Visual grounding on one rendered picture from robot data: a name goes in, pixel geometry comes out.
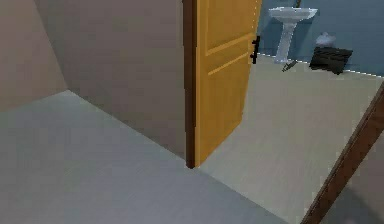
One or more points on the white pedestal sink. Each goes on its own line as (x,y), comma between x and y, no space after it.
(288,30)

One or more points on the brown wooden door frame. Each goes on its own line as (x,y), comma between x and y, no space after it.
(190,83)

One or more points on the yellow wooden room door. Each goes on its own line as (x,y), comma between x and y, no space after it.
(223,83)

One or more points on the white bin bag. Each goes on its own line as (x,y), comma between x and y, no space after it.
(325,39)

